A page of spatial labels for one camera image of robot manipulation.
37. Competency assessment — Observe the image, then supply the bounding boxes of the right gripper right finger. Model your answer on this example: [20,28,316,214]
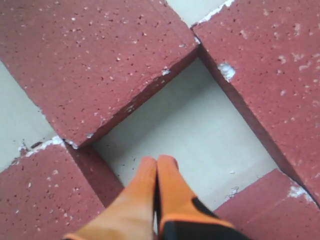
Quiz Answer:
[157,155,235,240]

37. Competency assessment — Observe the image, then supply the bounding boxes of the large red brick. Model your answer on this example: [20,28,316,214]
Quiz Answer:
[0,143,123,240]

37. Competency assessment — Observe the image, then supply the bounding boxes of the second row red brick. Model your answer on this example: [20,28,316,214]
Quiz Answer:
[192,0,320,202]

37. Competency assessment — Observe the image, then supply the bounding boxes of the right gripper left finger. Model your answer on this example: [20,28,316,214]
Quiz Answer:
[63,156,157,240]

